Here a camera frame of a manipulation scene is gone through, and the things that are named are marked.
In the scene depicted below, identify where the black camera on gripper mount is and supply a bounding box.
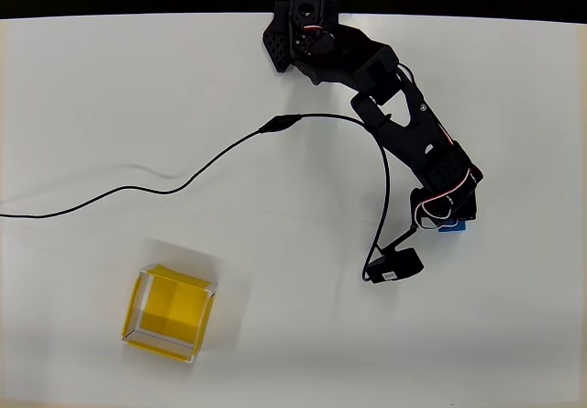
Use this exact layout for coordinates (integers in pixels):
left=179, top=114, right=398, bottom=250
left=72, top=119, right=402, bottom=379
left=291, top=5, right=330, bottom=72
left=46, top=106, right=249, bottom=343
left=369, top=223, right=425, bottom=286

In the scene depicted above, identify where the yellow open box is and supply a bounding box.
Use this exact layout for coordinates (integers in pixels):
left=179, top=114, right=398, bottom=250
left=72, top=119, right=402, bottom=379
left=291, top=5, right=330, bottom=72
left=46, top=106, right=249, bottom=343
left=120, top=263, right=218, bottom=364

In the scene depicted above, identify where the black camera cable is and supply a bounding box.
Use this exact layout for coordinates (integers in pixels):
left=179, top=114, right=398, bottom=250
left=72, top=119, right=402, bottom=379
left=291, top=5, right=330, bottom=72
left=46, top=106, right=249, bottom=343
left=0, top=113, right=392, bottom=284

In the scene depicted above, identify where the blue block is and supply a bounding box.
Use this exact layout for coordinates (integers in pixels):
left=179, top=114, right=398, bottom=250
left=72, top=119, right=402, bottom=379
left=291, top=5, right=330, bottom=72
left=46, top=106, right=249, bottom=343
left=437, top=218, right=470, bottom=236

